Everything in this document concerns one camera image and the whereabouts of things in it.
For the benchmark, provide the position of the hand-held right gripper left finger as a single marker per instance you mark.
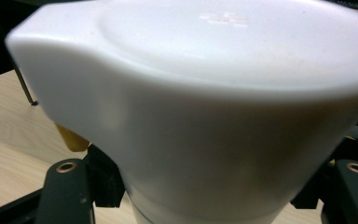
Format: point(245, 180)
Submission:
point(65, 193)

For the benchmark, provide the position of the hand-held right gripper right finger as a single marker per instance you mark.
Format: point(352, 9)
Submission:
point(351, 193)

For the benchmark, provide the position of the white lidded container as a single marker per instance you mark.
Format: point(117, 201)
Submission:
point(199, 109)

